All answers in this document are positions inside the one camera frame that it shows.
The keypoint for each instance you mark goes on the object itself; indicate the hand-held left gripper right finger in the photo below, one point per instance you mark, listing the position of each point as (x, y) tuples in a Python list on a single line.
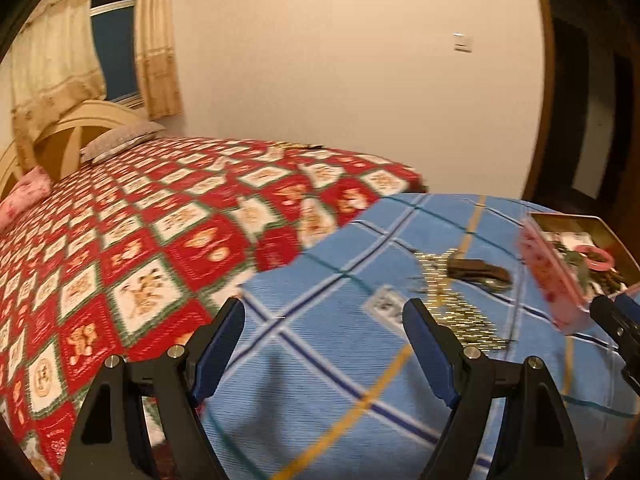
[(430, 350)]

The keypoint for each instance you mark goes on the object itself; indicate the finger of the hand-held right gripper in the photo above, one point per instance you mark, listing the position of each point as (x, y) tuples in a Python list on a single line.
[(615, 322), (629, 304)]

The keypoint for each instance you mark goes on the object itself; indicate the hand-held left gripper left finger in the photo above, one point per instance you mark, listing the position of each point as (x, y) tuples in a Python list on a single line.
[(215, 360)]

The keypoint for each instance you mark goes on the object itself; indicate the pink bangle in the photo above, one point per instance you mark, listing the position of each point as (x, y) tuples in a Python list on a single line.
[(600, 262)]

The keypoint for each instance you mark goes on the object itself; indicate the pink tin box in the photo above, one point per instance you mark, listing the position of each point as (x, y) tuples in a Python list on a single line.
[(545, 280)]

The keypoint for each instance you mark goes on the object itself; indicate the printed paper sheet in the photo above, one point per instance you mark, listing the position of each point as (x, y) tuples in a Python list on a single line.
[(555, 236)]

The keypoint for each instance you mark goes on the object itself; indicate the blue plaid cloth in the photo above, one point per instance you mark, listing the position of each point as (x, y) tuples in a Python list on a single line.
[(325, 320)]

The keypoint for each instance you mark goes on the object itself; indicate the red bear-print blanket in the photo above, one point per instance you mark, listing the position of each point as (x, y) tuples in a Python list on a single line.
[(150, 235)]

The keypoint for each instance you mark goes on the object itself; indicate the dark wooden door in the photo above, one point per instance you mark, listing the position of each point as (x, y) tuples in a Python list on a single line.
[(625, 135)]

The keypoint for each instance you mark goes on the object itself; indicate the striped pillow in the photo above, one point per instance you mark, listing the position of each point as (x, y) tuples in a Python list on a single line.
[(120, 137)]

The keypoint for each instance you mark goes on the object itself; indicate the pink floral pillow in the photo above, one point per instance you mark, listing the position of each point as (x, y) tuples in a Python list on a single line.
[(25, 192)]

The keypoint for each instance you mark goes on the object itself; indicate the cream wooden headboard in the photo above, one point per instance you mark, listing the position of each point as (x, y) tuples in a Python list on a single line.
[(70, 125)]

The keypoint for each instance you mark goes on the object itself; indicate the narrow beige curtain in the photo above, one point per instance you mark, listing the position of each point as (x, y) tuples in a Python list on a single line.
[(155, 60)]

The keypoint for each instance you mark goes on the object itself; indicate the wide beige curtain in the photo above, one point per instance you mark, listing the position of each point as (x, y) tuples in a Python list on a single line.
[(55, 60)]

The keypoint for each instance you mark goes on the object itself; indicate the window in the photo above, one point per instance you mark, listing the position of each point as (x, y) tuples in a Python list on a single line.
[(115, 35)]

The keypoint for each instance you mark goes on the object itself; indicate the brown wooden door frame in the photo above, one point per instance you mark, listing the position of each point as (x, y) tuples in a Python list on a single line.
[(545, 85)]

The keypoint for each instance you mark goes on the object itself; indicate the white light switch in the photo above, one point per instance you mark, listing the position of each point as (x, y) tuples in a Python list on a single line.
[(462, 42)]

